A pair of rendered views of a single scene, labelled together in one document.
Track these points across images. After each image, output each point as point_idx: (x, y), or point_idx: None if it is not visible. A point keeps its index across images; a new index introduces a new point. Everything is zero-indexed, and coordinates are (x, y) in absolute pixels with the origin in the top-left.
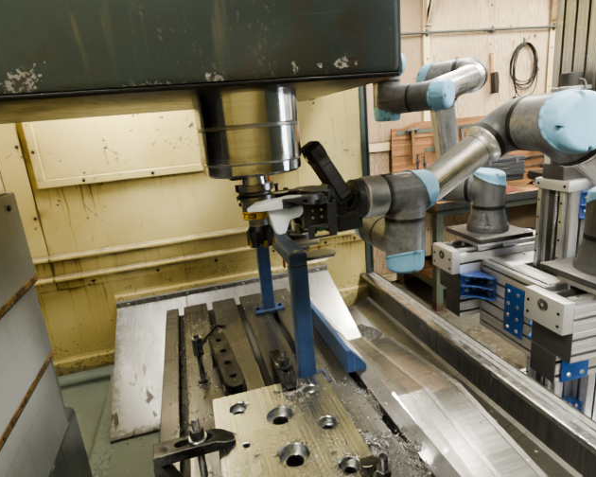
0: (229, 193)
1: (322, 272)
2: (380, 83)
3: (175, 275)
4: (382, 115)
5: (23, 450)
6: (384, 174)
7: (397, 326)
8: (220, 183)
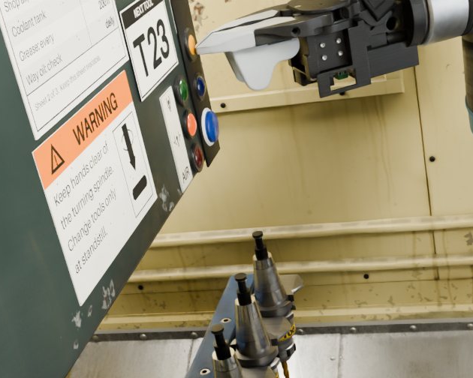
0: (265, 157)
1: None
2: (471, 50)
3: (172, 300)
4: None
5: None
6: None
7: None
8: (246, 136)
